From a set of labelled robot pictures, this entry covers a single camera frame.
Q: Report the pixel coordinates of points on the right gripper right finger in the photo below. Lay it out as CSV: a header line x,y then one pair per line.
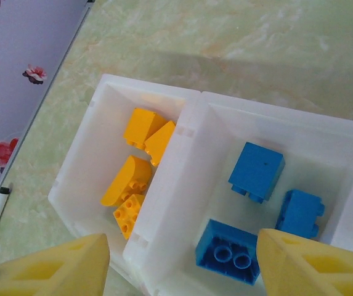
x,y
274,265

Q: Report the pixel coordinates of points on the small yellow lego brick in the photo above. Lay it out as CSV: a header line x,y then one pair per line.
x,y
128,216

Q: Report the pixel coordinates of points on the yellow sloped lego brick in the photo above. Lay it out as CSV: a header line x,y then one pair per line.
x,y
140,123
160,142

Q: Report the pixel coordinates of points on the yellow half-round lego brick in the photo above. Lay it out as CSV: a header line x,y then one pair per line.
x,y
124,182

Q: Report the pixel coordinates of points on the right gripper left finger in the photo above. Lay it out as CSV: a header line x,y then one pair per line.
x,y
96,262

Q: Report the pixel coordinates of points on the blue lego brick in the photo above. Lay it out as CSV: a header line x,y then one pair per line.
x,y
253,169
299,212
216,246

